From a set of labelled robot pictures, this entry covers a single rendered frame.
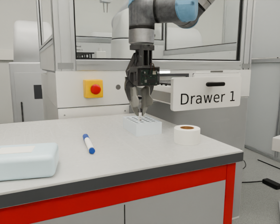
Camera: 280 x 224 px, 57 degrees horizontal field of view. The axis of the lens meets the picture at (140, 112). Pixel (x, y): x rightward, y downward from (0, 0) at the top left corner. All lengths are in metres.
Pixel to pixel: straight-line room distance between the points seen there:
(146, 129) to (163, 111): 0.47
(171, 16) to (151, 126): 0.31
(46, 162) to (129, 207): 0.20
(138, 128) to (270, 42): 2.46
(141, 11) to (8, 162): 0.50
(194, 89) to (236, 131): 0.69
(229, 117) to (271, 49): 1.67
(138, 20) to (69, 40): 0.40
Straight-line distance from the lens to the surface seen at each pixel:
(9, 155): 0.54
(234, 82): 1.00
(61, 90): 1.07
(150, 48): 0.74
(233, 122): 1.51
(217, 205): 0.72
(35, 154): 0.52
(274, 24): 3.07
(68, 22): 1.09
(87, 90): 1.04
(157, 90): 0.98
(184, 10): 0.73
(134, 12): 0.77
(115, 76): 1.12
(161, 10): 0.74
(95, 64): 1.09
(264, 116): 3.11
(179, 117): 1.28
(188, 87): 0.88
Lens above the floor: 0.97
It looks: 10 degrees down
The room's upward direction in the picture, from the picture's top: straight up
